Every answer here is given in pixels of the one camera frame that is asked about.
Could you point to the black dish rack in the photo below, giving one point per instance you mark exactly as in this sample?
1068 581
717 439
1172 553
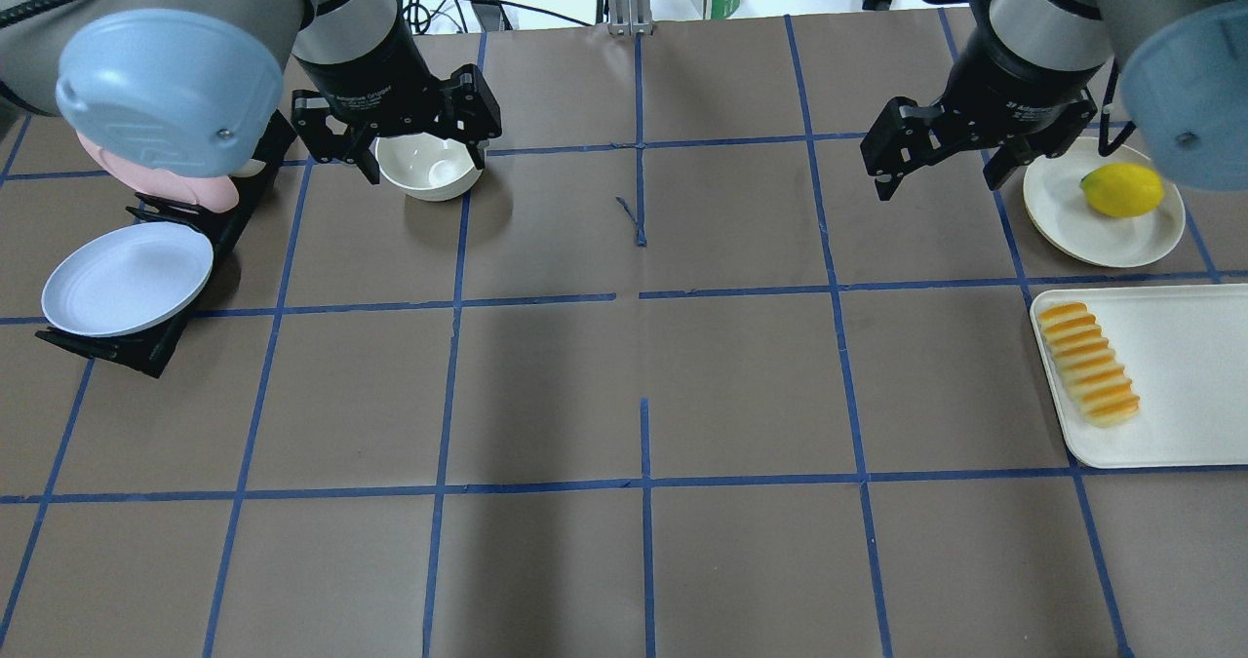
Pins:
150 350

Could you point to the blue plate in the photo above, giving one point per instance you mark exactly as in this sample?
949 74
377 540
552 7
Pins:
128 280

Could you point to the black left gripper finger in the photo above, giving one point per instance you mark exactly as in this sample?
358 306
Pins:
352 147
481 123

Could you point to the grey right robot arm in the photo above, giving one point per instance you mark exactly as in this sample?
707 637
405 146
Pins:
1178 66

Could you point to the striped bread loaf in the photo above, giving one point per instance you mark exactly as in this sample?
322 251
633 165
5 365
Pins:
1088 367

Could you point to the cream plate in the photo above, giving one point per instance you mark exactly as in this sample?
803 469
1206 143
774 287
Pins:
1056 206

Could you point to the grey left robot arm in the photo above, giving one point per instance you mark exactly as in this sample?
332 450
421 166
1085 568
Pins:
189 86

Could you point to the pink plate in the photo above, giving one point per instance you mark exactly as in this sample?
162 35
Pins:
216 194

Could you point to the white rectangular tray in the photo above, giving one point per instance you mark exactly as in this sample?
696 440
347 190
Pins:
1185 348

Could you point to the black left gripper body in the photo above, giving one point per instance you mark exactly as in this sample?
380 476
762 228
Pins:
373 81

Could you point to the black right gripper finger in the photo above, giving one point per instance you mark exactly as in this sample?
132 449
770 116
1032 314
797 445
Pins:
1053 141
899 142

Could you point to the cream ceramic bowl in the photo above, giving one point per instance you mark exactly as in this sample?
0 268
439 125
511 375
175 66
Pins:
425 167

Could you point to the yellow lemon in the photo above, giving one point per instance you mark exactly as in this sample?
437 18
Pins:
1123 190

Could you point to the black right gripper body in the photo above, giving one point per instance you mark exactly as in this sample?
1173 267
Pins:
1004 81

